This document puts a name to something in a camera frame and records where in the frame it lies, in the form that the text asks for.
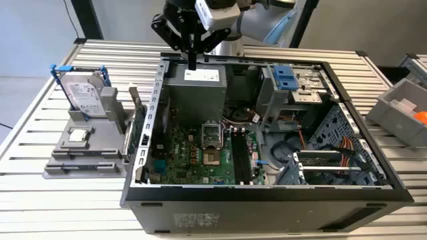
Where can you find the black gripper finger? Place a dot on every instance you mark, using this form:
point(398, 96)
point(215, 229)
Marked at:
point(216, 37)
point(167, 32)

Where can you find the RAM stick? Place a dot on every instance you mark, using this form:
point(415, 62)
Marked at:
point(87, 165)
point(89, 151)

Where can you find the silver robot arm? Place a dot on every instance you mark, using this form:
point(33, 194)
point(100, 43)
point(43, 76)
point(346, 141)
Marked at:
point(254, 25)

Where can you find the black RAM slot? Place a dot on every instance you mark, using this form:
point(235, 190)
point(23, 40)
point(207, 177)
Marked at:
point(247, 155)
point(243, 155)
point(235, 155)
point(239, 155)

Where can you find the grey power supply unit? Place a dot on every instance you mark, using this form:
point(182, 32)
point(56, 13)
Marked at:
point(194, 100)

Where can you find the blue plastic drive latch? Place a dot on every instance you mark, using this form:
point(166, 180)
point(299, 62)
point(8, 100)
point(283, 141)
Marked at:
point(284, 77)

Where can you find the black table corner cap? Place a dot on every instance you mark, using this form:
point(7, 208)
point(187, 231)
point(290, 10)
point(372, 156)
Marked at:
point(412, 55)
point(360, 53)
point(80, 41)

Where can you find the green graphics card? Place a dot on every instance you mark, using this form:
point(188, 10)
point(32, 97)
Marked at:
point(137, 120)

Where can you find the hard disk in blue carrier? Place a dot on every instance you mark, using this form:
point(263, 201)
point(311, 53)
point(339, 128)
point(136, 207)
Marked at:
point(83, 97)

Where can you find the grey parts rack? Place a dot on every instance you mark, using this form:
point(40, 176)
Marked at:
point(100, 135)

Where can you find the CPU socket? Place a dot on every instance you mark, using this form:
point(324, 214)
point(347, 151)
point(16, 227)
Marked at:
point(211, 157)

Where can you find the silver CPU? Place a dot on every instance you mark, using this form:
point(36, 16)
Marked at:
point(77, 135)

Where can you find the green motherboard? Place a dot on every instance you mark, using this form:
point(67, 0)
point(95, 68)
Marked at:
point(182, 162)

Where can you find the teal board connector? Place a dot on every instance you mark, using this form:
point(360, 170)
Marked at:
point(160, 166)

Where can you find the white block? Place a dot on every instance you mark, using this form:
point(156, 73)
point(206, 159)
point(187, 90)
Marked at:
point(403, 105)

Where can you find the metal disk bay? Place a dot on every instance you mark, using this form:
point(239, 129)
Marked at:
point(330, 168)

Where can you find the grey plastic bin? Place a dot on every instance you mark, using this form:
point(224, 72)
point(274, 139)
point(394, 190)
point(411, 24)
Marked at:
point(394, 125)

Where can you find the orange ball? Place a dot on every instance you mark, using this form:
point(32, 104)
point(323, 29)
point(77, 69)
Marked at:
point(420, 117)

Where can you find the black open PC case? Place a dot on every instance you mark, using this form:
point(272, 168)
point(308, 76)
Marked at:
point(234, 215)

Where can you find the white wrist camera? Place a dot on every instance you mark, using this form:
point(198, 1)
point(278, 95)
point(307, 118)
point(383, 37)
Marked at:
point(220, 13)

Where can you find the black metal post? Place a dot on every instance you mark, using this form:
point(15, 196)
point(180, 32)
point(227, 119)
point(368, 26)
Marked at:
point(88, 20)
point(307, 25)

